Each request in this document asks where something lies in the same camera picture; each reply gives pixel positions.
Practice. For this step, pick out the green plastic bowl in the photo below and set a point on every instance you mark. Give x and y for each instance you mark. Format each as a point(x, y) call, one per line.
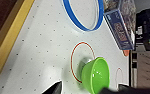
point(96, 75)

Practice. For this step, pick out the black cart with monitor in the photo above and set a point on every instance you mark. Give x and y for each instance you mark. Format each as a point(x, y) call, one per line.
point(147, 50)

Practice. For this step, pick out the yellow game table white top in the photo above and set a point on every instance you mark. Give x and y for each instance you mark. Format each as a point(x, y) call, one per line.
point(34, 50)

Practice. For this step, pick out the blue colourful puzzle box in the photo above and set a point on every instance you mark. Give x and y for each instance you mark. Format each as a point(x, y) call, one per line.
point(121, 25)

